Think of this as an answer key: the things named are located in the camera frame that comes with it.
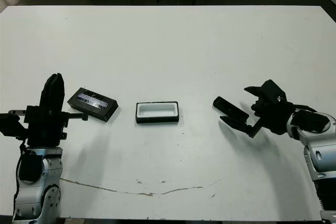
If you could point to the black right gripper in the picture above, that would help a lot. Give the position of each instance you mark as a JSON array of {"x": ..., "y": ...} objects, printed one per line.
[{"x": 275, "y": 116}]

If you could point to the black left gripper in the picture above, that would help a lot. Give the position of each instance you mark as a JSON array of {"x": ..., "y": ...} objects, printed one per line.
[{"x": 44, "y": 129}]

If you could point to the slim black camera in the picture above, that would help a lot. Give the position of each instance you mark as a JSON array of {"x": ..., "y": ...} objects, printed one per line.
[{"x": 228, "y": 108}]

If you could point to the black printed box lid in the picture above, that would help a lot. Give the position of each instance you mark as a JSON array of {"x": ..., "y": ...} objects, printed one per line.
[{"x": 89, "y": 103}]

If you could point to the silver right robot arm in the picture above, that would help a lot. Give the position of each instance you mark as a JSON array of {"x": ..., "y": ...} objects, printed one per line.
[{"x": 320, "y": 155}]

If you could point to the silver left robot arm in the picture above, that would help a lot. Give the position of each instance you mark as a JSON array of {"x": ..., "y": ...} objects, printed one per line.
[{"x": 34, "y": 195}]

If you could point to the black box base white insert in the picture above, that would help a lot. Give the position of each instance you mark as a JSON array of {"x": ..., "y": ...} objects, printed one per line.
[{"x": 157, "y": 110}]

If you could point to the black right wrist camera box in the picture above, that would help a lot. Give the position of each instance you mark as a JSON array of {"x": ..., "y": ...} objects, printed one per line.
[{"x": 274, "y": 91}]

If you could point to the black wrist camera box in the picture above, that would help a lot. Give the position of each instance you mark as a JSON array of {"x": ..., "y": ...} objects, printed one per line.
[
  {"x": 10, "y": 127},
  {"x": 274, "y": 91}
]

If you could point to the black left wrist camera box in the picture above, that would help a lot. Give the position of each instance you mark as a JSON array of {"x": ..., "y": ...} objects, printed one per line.
[{"x": 10, "y": 127}]

